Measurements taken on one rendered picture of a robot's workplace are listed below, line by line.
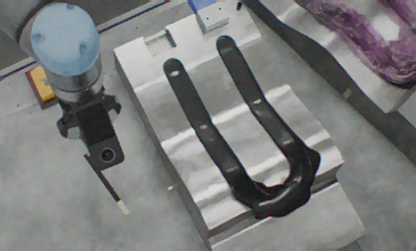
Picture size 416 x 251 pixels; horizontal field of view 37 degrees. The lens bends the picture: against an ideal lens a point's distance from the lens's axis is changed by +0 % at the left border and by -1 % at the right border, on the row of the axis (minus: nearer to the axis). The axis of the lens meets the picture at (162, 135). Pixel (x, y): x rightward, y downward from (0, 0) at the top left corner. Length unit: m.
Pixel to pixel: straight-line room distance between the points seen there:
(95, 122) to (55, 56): 0.19
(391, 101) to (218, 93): 0.32
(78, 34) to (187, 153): 0.44
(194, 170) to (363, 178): 0.35
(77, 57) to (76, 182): 0.50
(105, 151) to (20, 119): 0.37
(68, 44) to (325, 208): 0.61
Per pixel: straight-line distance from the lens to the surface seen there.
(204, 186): 1.05
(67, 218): 1.18
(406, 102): 1.20
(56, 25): 0.73
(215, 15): 1.17
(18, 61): 1.92
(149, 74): 1.14
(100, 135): 0.89
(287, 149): 1.11
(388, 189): 1.27
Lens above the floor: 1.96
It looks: 74 degrees down
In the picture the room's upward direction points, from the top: 7 degrees clockwise
